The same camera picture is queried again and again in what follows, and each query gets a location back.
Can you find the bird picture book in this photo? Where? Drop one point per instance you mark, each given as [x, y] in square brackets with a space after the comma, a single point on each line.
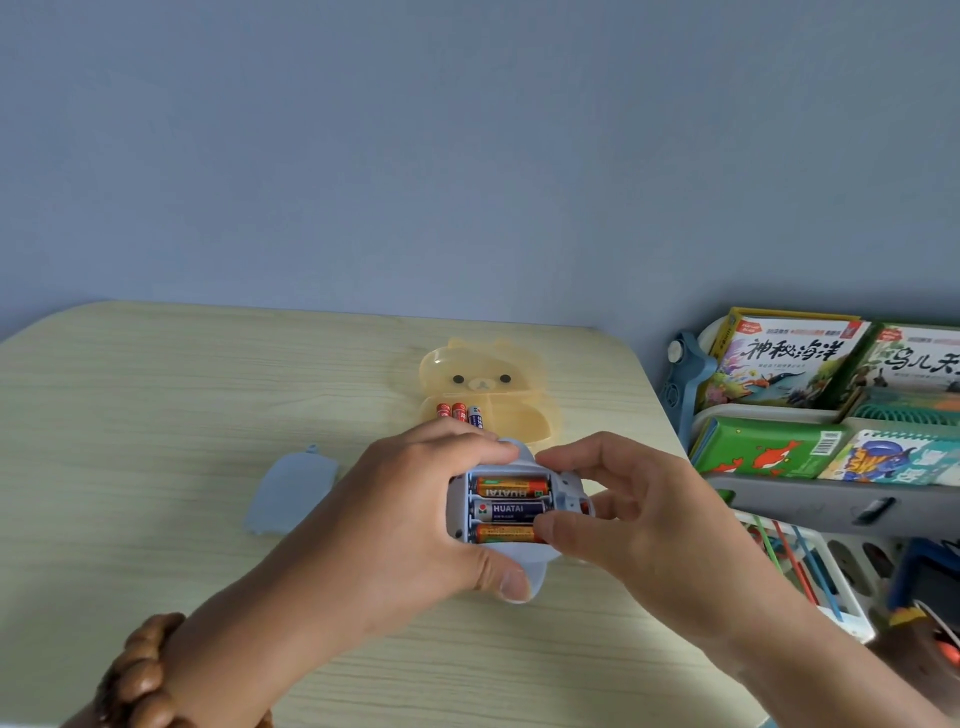
[907, 367]

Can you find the orange bear storage box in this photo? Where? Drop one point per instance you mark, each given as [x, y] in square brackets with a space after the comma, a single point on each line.
[525, 420]

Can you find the person's left hand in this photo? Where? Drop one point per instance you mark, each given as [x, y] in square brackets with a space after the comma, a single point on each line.
[382, 540]

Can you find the light blue battery cover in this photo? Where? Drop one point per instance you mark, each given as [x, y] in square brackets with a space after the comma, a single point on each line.
[292, 495]

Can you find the dark blue plastic item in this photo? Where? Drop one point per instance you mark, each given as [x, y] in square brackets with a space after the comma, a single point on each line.
[907, 570]

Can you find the person's right forearm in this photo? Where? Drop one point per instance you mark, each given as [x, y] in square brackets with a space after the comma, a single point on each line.
[825, 675]

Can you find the person's left forearm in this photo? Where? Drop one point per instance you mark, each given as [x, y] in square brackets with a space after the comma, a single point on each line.
[225, 660]

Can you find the blue toy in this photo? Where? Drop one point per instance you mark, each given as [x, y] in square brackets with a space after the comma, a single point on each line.
[457, 510]

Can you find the blue beetle book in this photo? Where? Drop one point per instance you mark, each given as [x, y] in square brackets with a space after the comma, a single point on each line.
[885, 459]

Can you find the green fish book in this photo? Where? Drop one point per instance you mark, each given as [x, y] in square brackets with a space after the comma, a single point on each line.
[765, 450]

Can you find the dark navy battery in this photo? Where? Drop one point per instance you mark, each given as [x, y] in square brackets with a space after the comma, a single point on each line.
[510, 512]

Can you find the blue silver-ended battery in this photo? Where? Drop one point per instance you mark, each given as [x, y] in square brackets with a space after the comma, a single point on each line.
[475, 418]

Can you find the white shape sorter box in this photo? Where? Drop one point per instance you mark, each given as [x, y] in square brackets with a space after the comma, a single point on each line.
[859, 615]

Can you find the children's book rack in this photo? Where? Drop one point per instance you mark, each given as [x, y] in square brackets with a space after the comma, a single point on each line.
[686, 375]

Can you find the green stick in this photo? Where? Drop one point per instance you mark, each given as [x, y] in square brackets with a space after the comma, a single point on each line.
[769, 544]

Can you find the person's right hand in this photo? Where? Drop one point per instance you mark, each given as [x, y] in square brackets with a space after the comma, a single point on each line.
[675, 540]

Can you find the red stick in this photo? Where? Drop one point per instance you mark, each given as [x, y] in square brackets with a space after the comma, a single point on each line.
[795, 562]

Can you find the ocean picture book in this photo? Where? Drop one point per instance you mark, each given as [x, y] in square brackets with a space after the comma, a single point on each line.
[780, 360]

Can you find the blue stick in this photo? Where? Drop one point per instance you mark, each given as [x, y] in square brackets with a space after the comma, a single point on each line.
[819, 574]

